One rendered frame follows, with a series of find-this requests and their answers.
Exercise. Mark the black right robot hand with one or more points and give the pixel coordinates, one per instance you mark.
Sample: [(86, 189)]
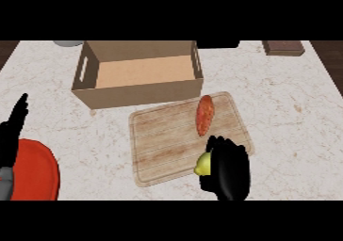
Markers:
[(230, 169)]

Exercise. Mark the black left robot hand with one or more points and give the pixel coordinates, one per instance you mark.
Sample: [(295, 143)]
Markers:
[(10, 135)]

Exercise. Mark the yellow lemon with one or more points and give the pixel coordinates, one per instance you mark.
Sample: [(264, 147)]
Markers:
[(203, 163)]

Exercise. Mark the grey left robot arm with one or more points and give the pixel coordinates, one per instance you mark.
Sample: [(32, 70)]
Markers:
[(2, 185)]

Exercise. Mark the wooden cutting board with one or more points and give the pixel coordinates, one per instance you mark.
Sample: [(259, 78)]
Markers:
[(179, 141)]

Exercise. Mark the open cardboard box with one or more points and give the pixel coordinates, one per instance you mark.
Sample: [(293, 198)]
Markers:
[(137, 73)]

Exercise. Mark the red plate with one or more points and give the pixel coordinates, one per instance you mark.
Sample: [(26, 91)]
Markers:
[(35, 171)]

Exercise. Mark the orange-red sweet potato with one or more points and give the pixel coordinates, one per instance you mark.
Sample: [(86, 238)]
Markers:
[(205, 115)]

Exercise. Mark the grey round object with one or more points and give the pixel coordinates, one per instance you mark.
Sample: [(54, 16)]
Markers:
[(67, 43)]

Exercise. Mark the brown rectangular block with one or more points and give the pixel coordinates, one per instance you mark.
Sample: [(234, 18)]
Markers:
[(283, 47)]

